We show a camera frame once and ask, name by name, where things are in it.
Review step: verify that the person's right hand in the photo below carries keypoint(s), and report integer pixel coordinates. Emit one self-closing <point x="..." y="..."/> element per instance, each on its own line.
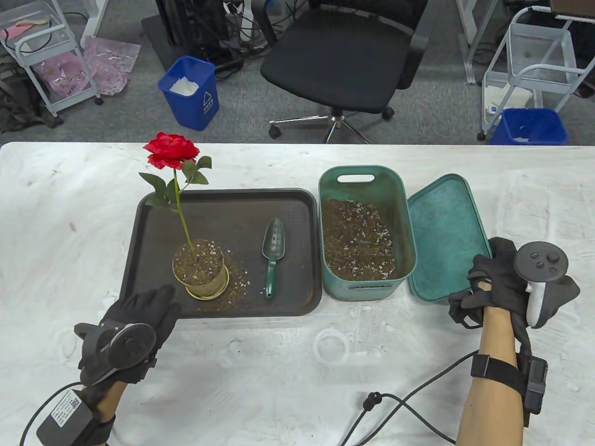
<point x="502" y="278"/>

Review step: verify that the person's left hand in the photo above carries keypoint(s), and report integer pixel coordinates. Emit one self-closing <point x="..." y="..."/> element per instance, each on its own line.
<point x="144" y="306"/>

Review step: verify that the teal plastic bin lid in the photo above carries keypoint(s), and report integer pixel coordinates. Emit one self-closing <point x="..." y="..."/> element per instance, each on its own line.
<point x="446" y="232"/>

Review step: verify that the green garden trowel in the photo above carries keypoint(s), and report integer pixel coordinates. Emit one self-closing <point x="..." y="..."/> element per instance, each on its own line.
<point x="274" y="241"/>

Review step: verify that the red artificial rose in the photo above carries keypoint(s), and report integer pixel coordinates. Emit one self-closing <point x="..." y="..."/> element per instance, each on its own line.
<point x="172" y="148"/>

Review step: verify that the dark grey handheld controller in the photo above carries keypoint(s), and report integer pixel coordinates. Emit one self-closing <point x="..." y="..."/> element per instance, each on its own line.
<point x="132" y="346"/>

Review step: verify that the gold ribbed flower pot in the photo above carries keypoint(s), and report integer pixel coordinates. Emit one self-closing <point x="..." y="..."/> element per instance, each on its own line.
<point x="207" y="290"/>

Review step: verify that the dark brown plastic tray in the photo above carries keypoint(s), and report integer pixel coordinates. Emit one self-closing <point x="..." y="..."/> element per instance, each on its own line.
<point x="241" y="209"/>

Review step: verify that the plain blue waste bin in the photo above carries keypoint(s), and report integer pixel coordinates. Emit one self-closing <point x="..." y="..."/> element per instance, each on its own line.
<point x="506" y="134"/>

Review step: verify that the teal plastic storage bin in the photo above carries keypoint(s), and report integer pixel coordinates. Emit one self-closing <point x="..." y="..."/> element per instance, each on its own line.
<point x="334" y="186"/>

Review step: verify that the blue bin with white symbol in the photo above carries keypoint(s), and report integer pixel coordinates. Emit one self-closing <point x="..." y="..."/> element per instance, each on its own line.
<point x="190" y="111"/>

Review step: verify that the white crumpled paper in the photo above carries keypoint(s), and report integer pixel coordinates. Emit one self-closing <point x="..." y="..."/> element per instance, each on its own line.
<point x="183" y="86"/>

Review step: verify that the white rolling cart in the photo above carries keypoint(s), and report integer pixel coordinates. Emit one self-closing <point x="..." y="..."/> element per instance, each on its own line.
<point x="534" y="46"/>
<point x="42" y="11"/>

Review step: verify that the white desk leg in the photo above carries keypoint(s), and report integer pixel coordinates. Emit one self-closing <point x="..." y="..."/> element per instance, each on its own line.
<point x="469" y="46"/>

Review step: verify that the dark backpack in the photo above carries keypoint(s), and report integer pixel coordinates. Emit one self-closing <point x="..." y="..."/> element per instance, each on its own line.
<point x="18" y="107"/>

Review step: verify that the pink plastic bag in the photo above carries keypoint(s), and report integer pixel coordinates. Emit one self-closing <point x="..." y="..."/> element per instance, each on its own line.
<point x="62" y="76"/>
<point x="111" y="65"/>

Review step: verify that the black office chair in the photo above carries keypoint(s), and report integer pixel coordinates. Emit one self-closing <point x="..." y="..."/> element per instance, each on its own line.
<point x="334" y="65"/>

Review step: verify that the black computer tower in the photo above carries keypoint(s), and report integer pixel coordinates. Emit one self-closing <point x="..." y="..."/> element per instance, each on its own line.
<point x="195" y="28"/>

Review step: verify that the white power strip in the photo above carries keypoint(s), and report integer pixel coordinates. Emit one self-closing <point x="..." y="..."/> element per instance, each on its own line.
<point x="244" y="23"/>

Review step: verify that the pink paper sheet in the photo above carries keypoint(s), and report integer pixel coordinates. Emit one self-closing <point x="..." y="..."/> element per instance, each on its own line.
<point x="18" y="31"/>

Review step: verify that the black mount bracket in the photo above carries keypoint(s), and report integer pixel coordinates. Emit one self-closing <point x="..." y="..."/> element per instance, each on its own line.
<point x="462" y="313"/>

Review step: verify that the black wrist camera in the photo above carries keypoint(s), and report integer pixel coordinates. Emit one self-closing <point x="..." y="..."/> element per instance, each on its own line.
<point x="534" y="385"/>

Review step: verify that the grey wrist camera with label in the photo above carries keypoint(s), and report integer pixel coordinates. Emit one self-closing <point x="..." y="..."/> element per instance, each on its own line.
<point x="65" y="416"/>

